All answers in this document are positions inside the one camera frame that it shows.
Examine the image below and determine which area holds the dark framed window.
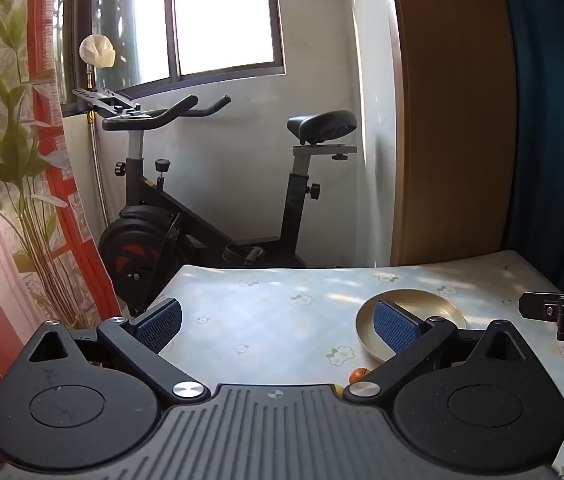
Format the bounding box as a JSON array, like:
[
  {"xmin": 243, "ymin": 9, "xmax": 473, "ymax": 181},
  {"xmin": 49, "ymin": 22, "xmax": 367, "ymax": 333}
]
[{"xmin": 59, "ymin": 0, "xmax": 287, "ymax": 118}]

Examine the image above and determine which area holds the dark blue curtain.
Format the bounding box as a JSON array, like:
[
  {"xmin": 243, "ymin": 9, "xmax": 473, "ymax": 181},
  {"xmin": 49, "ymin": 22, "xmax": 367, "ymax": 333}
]
[{"xmin": 494, "ymin": 0, "xmax": 564, "ymax": 291}]

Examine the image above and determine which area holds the plant printed curtain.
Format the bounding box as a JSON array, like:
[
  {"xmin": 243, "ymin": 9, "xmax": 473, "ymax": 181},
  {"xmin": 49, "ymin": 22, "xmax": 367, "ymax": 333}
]
[{"xmin": 0, "ymin": 0, "xmax": 122, "ymax": 461}]

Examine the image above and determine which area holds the metal hose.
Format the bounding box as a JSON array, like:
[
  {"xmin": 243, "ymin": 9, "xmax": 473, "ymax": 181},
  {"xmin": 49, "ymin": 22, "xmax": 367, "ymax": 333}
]
[{"xmin": 90, "ymin": 115, "xmax": 111, "ymax": 223}]

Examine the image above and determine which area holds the wooden board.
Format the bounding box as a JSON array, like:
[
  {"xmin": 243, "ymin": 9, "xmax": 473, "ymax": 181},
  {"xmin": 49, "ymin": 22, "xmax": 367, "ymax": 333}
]
[{"xmin": 389, "ymin": 0, "xmax": 519, "ymax": 267}]

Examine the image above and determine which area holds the white cloth bundle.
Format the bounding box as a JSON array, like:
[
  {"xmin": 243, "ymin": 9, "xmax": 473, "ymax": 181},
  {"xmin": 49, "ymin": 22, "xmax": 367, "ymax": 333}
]
[{"xmin": 79, "ymin": 34, "xmax": 116, "ymax": 68}]

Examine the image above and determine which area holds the black exercise bike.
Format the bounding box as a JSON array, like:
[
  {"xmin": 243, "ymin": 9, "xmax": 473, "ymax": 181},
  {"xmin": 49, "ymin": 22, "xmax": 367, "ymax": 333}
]
[{"xmin": 72, "ymin": 87, "xmax": 357, "ymax": 316}]

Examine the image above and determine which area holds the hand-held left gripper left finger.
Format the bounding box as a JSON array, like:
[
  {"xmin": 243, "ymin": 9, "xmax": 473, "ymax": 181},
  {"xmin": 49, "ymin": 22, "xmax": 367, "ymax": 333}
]
[{"xmin": 12, "ymin": 298, "xmax": 213, "ymax": 405}]

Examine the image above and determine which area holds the beige round plate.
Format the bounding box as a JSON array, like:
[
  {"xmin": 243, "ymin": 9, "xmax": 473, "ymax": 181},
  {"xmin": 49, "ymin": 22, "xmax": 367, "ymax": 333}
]
[{"xmin": 356, "ymin": 289, "xmax": 468, "ymax": 363}]

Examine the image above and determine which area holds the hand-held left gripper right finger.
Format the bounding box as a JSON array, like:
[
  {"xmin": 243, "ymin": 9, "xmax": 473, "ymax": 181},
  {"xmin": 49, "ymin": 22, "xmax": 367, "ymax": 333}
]
[{"xmin": 342, "ymin": 299, "xmax": 530, "ymax": 403}]

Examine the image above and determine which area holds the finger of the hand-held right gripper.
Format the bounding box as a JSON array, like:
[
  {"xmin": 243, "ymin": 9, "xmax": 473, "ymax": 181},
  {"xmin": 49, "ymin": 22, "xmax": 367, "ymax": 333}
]
[{"xmin": 518, "ymin": 290, "xmax": 564, "ymax": 320}]

